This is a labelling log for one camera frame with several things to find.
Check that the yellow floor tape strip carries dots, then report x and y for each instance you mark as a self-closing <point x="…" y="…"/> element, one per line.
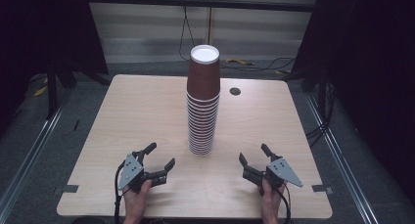
<point x="40" y="91"/>

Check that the metal floor rail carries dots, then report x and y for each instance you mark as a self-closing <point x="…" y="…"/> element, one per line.
<point x="29" y="155"/>
<point x="342" y="162"/>

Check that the dark curtain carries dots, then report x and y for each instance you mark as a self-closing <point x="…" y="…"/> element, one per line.
<point x="39" y="28"/>
<point x="368" y="70"/>

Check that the yellow item on floor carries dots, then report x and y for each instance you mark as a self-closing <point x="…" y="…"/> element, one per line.
<point x="238" y="61"/>

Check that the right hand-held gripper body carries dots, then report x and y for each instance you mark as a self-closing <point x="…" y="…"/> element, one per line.
<point x="282" y="171"/>

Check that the stack of brown paper cups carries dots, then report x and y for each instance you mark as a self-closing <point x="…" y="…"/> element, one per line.
<point x="203" y="97"/>

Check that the person's right hand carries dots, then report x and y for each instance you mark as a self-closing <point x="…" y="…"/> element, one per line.
<point x="272" y="201"/>

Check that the black metal stand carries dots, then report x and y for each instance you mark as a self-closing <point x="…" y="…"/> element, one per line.
<point x="322" y="87"/>
<point x="52" y="87"/>

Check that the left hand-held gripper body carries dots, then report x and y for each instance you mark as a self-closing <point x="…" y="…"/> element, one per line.
<point x="130" y="171"/>

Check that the dark round table grommet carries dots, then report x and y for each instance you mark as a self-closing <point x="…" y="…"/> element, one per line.
<point x="235" y="91"/>

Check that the person's left hand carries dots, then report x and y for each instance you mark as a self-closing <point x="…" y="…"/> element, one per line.
<point x="135" y="201"/>

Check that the black horizontal bar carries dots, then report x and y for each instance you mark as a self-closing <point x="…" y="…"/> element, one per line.
<point x="147" y="0"/>

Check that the grey tape piece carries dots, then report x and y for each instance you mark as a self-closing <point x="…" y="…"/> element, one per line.
<point x="70" y="188"/>
<point x="321" y="188"/>

